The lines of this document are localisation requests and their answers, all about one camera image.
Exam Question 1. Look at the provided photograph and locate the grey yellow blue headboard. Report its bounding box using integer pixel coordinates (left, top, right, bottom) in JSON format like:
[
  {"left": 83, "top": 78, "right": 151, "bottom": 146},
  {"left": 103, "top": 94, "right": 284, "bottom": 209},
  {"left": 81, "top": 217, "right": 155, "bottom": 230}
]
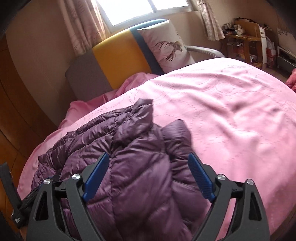
[{"left": 65, "top": 19, "right": 164, "bottom": 101}]

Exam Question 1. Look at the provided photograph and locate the grey curved bed rail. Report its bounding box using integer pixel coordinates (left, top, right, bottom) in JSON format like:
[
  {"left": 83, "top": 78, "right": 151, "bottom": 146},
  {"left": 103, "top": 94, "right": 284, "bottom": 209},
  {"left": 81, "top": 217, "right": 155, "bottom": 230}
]
[{"left": 186, "top": 45, "right": 225, "bottom": 58}]

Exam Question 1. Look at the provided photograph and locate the red orange ruffled quilt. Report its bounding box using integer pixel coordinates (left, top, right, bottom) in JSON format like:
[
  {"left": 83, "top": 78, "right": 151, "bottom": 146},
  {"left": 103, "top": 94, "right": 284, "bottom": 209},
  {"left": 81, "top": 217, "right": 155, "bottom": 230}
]
[{"left": 285, "top": 69, "right": 296, "bottom": 92}]

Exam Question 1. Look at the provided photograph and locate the left pink curtain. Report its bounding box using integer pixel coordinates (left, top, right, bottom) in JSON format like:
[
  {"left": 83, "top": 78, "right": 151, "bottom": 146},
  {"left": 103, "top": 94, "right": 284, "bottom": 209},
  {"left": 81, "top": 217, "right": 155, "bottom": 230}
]
[{"left": 58, "top": 0, "right": 110, "bottom": 56}]

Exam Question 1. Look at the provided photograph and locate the pink dotted bed cover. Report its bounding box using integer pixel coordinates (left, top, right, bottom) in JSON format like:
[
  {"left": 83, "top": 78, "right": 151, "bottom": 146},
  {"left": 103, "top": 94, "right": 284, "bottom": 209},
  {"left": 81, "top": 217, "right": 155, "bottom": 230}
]
[{"left": 22, "top": 58, "right": 295, "bottom": 234}]

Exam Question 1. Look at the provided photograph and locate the pink curtain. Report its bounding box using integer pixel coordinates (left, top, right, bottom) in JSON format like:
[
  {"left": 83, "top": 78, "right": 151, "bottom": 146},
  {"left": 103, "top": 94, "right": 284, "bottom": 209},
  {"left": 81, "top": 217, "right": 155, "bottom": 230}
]
[
  {"left": 58, "top": 0, "right": 110, "bottom": 56},
  {"left": 196, "top": 0, "right": 225, "bottom": 41}
]

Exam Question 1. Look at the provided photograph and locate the white low shelf unit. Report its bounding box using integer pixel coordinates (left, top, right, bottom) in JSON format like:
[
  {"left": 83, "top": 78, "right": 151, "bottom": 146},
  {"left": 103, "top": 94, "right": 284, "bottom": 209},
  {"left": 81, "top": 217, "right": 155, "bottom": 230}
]
[{"left": 276, "top": 27, "right": 296, "bottom": 75}]

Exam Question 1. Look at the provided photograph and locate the purple quilted down jacket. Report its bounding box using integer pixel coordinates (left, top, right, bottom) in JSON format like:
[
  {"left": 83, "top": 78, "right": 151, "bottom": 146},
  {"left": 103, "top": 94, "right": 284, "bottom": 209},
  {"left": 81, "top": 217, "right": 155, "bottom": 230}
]
[{"left": 32, "top": 99, "right": 207, "bottom": 240}]

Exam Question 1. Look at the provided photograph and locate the pink deer print pillow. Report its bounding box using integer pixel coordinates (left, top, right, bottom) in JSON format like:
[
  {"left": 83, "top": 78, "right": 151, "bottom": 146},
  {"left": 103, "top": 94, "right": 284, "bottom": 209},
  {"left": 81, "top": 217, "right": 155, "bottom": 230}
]
[{"left": 137, "top": 20, "right": 195, "bottom": 73}]

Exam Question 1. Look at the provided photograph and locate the wooden wardrobe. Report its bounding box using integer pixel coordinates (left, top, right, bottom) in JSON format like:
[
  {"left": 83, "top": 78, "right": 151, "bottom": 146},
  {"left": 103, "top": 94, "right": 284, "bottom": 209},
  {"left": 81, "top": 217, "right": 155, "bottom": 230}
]
[{"left": 0, "top": 34, "right": 58, "bottom": 235}]

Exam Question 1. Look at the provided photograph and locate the cluttered wooden desk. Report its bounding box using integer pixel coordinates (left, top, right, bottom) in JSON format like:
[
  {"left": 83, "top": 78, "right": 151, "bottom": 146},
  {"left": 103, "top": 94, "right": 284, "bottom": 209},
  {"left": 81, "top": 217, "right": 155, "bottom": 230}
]
[{"left": 221, "top": 18, "right": 277, "bottom": 69}]

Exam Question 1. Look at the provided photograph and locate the bright bedroom window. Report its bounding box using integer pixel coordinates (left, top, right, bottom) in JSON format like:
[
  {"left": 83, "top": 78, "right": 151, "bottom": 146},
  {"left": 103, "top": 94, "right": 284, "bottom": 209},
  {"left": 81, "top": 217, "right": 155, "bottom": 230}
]
[{"left": 96, "top": 0, "right": 193, "bottom": 33}]

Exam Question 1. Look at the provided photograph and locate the right pink curtain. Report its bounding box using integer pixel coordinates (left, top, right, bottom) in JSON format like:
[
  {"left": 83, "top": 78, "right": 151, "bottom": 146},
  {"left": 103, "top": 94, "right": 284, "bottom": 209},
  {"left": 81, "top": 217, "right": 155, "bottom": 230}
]
[{"left": 196, "top": 0, "right": 225, "bottom": 41}]

